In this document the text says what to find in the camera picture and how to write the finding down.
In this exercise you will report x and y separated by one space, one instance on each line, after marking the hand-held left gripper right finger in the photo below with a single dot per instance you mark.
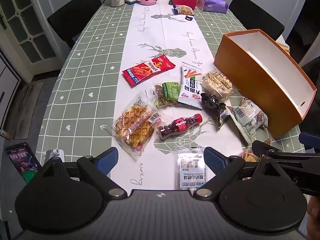
214 158

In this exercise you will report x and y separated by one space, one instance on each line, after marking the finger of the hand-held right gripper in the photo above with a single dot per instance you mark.
261 148
310 141

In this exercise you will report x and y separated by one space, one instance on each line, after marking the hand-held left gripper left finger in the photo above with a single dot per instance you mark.
108 158

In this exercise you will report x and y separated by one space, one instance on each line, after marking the dried fruit chips packet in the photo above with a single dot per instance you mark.
250 157

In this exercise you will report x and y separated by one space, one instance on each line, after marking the white ball candy packet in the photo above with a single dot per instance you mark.
191 177

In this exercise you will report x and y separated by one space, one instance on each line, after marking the white barcode snack packet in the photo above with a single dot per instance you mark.
246 120

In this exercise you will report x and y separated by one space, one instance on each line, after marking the yellow waffle chips packet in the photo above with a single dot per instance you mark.
135 125

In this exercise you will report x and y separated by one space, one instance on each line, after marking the red-capped candy bottle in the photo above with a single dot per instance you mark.
177 127

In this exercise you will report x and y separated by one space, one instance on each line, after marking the black snack packet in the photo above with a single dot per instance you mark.
211 103

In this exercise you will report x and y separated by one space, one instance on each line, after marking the orange cardboard box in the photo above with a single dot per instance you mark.
250 80

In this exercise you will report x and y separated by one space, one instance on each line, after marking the white snack packet orange sticks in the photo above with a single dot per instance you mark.
190 90

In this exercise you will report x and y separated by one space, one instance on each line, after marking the puffed rice cake packet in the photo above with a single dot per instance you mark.
216 83

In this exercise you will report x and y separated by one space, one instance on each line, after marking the green pea snack packet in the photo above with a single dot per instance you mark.
170 90

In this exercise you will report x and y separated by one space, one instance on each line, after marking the red snack packet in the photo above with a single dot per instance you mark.
147 70

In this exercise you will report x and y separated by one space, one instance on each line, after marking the person's right hand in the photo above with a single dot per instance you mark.
314 206

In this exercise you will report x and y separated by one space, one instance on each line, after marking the smartphone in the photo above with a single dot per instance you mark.
22 162

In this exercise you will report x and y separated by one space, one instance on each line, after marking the brown floor mat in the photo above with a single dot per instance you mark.
23 110

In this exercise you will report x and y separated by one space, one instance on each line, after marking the white drawer cabinet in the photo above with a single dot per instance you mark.
7 85

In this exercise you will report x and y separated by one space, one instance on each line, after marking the white deer table runner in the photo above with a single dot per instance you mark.
155 37

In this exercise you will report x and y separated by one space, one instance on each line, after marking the black chair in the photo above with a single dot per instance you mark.
255 17
75 17

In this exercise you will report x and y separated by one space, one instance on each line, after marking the peanut snack packet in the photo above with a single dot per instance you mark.
184 10

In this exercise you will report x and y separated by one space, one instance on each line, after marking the purple tissue pack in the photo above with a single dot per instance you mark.
212 3

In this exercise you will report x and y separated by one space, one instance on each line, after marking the white and blue box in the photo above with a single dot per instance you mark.
132 0

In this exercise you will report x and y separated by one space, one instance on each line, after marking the white glass door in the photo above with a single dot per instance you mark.
22 17

